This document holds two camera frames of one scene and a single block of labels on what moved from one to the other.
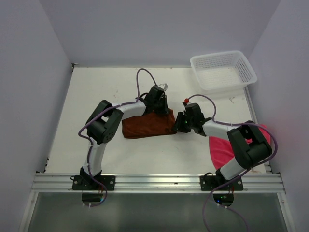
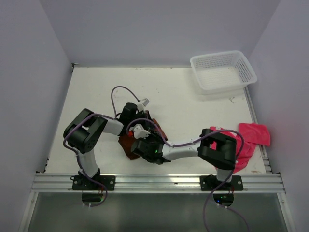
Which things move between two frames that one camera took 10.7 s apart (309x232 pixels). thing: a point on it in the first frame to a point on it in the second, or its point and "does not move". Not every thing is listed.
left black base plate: x=85 y=182 does not move
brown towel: x=152 y=124 to x=126 y=142
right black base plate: x=210 y=182 does not move
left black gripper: x=164 y=109 to x=146 y=123
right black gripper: x=178 y=123 to x=152 y=135
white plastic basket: x=223 y=70 does not move
